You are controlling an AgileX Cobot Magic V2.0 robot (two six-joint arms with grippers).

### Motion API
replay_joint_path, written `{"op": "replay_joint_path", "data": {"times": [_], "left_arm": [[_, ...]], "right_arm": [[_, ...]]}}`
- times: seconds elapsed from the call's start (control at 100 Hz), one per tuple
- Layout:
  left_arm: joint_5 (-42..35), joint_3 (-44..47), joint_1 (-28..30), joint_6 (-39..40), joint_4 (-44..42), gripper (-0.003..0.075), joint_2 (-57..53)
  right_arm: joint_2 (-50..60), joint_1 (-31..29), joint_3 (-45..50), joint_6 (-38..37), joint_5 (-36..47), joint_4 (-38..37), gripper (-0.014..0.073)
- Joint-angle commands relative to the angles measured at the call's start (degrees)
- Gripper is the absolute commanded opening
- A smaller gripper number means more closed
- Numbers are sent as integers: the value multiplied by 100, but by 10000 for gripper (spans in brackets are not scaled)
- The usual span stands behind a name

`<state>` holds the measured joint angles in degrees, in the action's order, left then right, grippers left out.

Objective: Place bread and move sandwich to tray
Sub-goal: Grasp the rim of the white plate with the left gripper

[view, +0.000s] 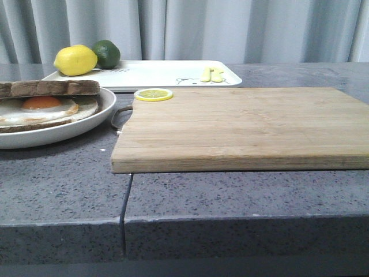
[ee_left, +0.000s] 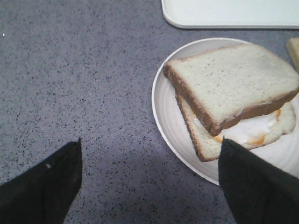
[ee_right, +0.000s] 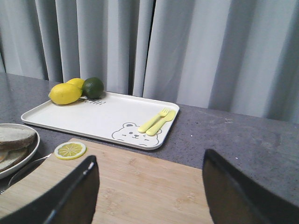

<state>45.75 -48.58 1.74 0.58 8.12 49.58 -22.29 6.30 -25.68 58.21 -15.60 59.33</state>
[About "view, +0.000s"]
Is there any fried egg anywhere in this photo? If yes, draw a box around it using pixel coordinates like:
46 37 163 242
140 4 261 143
1 99 78 126

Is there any wooden cutting board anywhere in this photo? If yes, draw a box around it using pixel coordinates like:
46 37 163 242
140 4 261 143
111 87 368 173

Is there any yellow lemon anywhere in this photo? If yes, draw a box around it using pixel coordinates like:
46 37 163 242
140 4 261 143
54 44 97 76

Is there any white bear tray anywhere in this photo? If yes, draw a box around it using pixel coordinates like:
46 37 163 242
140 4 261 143
44 60 242 92

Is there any white round plate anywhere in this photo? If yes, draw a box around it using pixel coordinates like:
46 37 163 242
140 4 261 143
1 88 116 149

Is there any green lime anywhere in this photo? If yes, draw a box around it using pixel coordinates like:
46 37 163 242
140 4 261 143
92 40 121 69

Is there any lemon slice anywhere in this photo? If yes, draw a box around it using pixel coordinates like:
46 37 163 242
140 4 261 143
134 88 174 102

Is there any grey curtain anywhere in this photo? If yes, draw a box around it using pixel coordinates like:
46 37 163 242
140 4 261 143
1 1 368 63

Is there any bread slice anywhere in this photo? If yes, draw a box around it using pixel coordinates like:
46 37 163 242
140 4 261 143
1 96 99 133
1 80 100 99

